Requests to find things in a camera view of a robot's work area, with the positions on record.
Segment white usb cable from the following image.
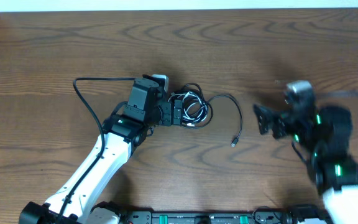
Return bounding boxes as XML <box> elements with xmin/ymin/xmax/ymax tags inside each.
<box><xmin>168</xmin><ymin>91</ymin><xmax>209</xmax><ymax>127</ymax></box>

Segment black usb cable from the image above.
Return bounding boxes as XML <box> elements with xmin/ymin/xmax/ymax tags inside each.
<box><xmin>206</xmin><ymin>94</ymin><xmax>244</xmax><ymax>148</ymax></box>

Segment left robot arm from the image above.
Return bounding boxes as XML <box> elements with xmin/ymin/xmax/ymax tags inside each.
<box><xmin>19</xmin><ymin>74</ymin><xmax>180</xmax><ymax>224</ymax></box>

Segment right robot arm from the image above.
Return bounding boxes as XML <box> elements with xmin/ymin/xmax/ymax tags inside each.
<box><xmin>253</xmin><ymin>103</ymin><xmax>358</xmax><ymax>223</ymax></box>

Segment black left camera cable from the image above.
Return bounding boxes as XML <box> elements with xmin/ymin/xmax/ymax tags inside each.
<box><xmin>54</xmin><ymin>77</ymin><xmax>136</xmax><ymax>224</ymax></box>

